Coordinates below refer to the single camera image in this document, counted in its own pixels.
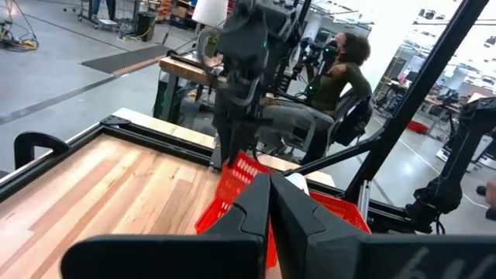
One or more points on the wooden background table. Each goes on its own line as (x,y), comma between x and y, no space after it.
(186,69)

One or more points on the black hook bracket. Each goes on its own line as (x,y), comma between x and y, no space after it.
(23,141)

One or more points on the red bin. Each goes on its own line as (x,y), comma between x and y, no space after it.
(417,126)

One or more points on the dark metal stand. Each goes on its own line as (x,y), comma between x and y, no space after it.
(476,116)

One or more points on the red plastic basket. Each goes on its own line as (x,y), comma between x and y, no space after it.
(242,182)
(215,217)

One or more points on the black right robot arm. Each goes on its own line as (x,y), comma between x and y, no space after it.
(252,35)

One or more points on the black floor mat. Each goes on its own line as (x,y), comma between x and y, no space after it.
(124,58)

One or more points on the white lamp shade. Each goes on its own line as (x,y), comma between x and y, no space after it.
(211,11)

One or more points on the metal wheeled cart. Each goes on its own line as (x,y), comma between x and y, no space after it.
(98,21)

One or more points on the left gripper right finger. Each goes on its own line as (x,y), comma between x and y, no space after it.
(348,259)

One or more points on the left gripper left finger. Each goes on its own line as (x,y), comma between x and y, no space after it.
(174,257)

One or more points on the black office chair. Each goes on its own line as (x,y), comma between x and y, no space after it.
(352,120)

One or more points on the black floor bin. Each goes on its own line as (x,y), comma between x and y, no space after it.
(145,25)

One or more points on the black aluminium rig frame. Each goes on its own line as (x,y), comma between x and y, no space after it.
(162,146)

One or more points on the background workbench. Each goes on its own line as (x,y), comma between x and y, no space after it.
(430,97)

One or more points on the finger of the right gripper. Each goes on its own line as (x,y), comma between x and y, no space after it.
(227,145)
(240,141)

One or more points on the person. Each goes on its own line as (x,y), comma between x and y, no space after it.
(333,83)
(102,7)

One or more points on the white plastic bin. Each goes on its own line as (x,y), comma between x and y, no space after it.
(298,183)

